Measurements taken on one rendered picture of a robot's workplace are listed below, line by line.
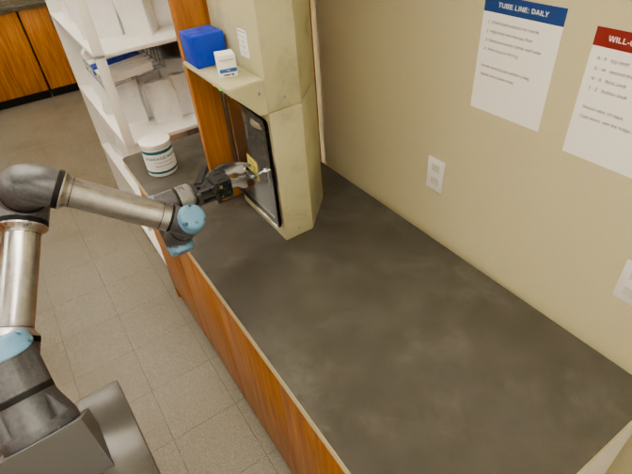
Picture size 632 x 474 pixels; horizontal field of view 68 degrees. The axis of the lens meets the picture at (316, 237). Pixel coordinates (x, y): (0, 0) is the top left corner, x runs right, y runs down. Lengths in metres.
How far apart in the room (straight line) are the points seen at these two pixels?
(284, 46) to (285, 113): 0.19
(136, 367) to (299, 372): 1.52
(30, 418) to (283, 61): 1.03
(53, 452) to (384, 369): 0.76
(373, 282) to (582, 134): 0.69
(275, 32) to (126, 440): 1.08
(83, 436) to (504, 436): 0.90
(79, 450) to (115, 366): 1.57
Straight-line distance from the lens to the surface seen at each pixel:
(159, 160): 2.13
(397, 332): 1.35
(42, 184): 1.27
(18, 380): 1.16
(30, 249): 1.36
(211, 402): 2.42
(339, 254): 1.57
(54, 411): 1.17
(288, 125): 1.45
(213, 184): 1.47
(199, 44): 1.50
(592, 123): 1.20
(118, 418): 1.33
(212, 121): 1.76
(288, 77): 1.41
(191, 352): 2.63
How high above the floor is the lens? 1.98
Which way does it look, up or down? 39 degrees down
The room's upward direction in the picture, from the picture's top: 5 degrees counter-clockwise
